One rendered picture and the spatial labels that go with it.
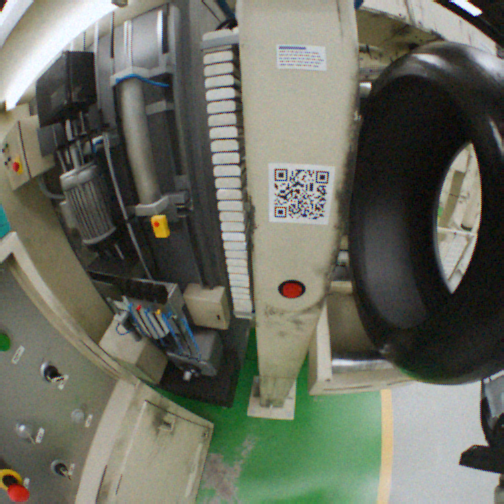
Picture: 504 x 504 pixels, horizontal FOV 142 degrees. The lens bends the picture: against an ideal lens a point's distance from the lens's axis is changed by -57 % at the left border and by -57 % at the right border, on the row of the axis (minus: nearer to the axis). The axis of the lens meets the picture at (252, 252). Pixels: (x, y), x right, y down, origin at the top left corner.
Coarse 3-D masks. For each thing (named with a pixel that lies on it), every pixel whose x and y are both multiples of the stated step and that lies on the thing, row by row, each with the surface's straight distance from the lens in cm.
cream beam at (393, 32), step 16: (368, 0) 65; (384, 0) 68; (400, 0) 71; (416, 0) 75; (368, 16) 66; (384, 16) 65; (400, 16) 67; (416, 16) 71; (432, 16) 75; (448, 16) 81; (368, 32) 76; (384, 32) 74; (400, 32) 73; (416, 32) 71; (432, 32) 72; (448, 32) 77; (464, 32) 83; (480, 32) 92; (384, 48) 87; (400, 48) 85
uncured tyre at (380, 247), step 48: (432, 48) 35; (384, 96) 45; (432, 96) 59; (480, 96) 25; (384, 144) 65; (432, 144) 71; (480, 144) 23; (384, 192) 69; (432, 192) 72; (384, 240) 68; (432, 240) 71; (480, 240) 22; (384, 288) 62; (432, 288) 68; (480, 288) 22; (384, 336) 37; (432, 336) 27; (480, 336) 23; (432, 384) 33
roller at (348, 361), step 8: (336, 352) 45; (344, 352) 45; (352, 352) 46; (360, 352) 46; (368, 352) 47; (376, 352) 48; (336, 360) 44; (344, 360) 44; (352, 360) 45; (360, 360) 45; (368, 360) 46; (376, 360) 47; (384, 360) 48; (336, 368) 44; (344, 368) 45; (352, 368) 45; (360, 368) 46; (368, 368) 47; (376, 368) 48; (384, 368) 50
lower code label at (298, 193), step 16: (272, 176) 24; (288, 176) 24; (304, 176) 24; (320, 176) 24; (272, 192) 24; (288, 192) 24; (304, 192) 24; (320, 192) 25; (272, 208) 25; (288, 208) 25; (304, 208) 25; (320, 208) 25
